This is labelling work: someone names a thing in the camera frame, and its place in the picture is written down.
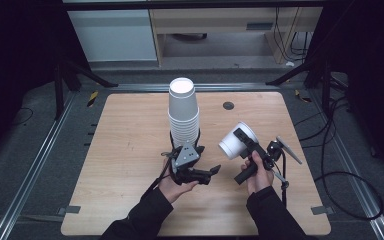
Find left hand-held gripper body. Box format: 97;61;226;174
169;143;213;186

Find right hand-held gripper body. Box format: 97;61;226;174
233;134;304;186

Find single white paper cup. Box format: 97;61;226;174
217;121;260;161

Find stack of white paper cups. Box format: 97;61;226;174
167;77;201;152

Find person's right hand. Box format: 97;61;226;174
240;150;276;196

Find person's left hand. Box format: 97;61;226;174
157;159;200;205

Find yellow black floor tape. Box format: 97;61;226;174
86;90;100;109
293;88;313;104

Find grey tape piece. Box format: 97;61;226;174
310;205;335;216
57;205;82;216

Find black metal stand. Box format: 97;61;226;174
265;59;348;115
52;59;120;121

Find light wooden desk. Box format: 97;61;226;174
148;6;324;66

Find white cabinet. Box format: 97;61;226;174
67;9;158;63

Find left hand-held gripper cable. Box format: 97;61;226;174
141;150;176;201

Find hand-held gripper cable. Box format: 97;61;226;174
272;150;290;208
141;150;176;201

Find right hand-held gripper cable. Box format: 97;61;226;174
272;150;290;208

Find metal floor rail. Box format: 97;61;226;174
0;91;78;240
107;82;282;94
308;91;384;240

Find bundle of black floor cables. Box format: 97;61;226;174
294;95;352;150

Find black cables behind desk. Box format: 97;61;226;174
274;6;312;63

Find black looped floor cable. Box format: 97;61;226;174
314;171;384;221

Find thin black floor cable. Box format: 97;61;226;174
11;106;35;127

